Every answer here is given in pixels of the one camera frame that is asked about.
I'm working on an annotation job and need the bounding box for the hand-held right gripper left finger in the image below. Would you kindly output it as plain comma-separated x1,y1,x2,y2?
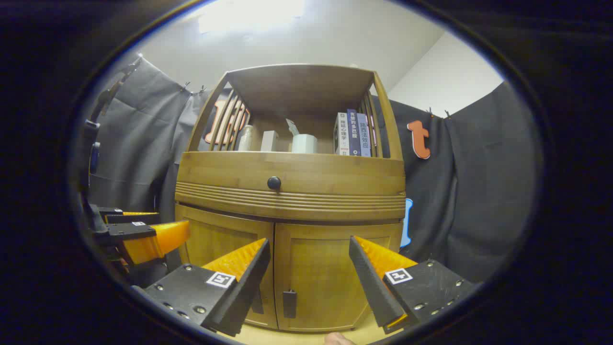
132,238,272,337

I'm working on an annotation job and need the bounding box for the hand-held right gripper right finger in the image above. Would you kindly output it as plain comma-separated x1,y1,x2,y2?
349,235,483,335

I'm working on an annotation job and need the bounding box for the wooden shoe cabinet door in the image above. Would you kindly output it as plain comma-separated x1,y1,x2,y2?
274,223,404,333
176,204,278,330

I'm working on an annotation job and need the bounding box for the wooden double-door shoe cabinet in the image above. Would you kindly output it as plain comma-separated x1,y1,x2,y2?
174,64,408,334

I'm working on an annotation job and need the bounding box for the wooden cabinet drawer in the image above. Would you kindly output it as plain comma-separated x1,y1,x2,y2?
175,151,407,222

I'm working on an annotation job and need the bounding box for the black backdrop stand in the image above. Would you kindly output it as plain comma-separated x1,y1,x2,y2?
93,54,144,123

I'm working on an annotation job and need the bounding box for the light blue book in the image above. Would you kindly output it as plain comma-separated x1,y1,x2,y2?
357,113,372,157

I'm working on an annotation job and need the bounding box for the pale mint cup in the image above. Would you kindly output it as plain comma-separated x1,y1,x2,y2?
291,134,318,154

